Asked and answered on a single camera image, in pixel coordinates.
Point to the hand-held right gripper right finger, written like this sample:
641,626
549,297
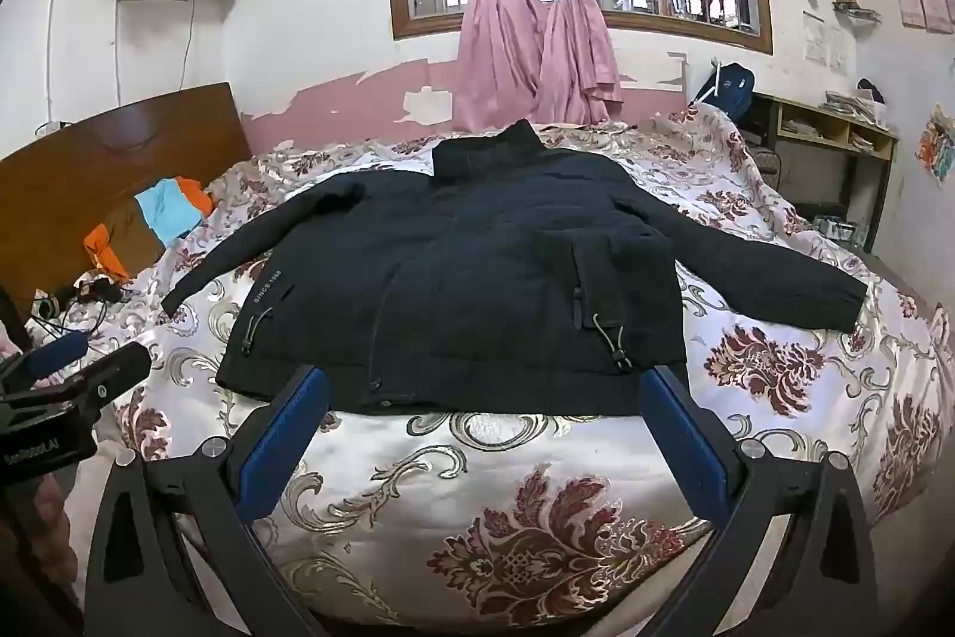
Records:
686,450

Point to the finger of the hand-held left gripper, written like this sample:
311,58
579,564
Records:
60,353
112,372

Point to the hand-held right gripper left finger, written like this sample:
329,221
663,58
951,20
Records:
287,443

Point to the black jacket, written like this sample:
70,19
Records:
462,279

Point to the orange blue brown cloth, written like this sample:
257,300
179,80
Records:
168,211

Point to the floral bedspread bed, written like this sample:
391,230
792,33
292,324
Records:
522,532

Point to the wooden headboard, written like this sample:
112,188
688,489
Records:
89,159

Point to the wooden desk shelf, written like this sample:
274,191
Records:
835,133

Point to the dark blue backpack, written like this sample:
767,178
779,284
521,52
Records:
735,85

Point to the stack of papers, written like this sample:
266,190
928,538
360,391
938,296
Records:
847,106

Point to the dark cap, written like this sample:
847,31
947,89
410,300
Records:
870,91

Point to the cartoon wall poster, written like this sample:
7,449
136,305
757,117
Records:
938,144

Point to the white wall calendar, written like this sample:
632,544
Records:
824,40

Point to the small wall shelf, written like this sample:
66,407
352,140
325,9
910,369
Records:
854,10

